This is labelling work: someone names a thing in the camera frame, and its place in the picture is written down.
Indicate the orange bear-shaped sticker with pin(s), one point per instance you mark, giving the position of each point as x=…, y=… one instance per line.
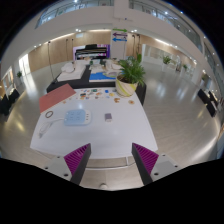
x=117, y=100

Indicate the colourful sticker sheet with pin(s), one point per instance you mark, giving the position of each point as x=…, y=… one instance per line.
x=90, y=94

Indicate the white and blue power strip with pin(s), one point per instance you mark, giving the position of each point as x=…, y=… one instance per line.
x=77, y=117

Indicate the pink flat board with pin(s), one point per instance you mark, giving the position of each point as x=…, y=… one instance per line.
x=55, y=98

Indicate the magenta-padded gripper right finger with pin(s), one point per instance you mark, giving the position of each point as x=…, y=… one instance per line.
x=147, y=159

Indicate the black piano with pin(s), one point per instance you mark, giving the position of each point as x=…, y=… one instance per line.
x=91, y=51

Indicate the small blue sticker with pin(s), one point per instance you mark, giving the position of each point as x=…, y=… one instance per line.
x=106, y=90

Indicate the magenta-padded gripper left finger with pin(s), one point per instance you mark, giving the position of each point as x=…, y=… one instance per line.
x=76, y=159

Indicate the round orange sticker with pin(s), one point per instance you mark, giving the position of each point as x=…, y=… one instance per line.
x=131, y=102

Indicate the group of black chairs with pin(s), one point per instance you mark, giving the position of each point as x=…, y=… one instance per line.
x=208, y=103
x=7, y=101

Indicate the small distant potted plant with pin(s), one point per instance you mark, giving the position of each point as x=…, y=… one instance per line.
x=19, y=74
x=166, y=60

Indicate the grey charger block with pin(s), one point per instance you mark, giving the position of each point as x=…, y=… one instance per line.
x=108, y=117

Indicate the round yellow sticker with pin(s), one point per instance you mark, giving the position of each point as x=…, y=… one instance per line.
x=111, y=94

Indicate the black display platform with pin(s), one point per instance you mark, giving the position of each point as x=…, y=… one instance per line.
x=83, y=84

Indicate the arrow direction sign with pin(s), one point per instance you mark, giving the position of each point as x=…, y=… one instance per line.
x=119, y=34

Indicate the palm plant in striped pot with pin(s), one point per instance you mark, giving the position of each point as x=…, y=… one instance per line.
x=125, y=87

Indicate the blue mat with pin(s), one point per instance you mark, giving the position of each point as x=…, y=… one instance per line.
x=100, y=76

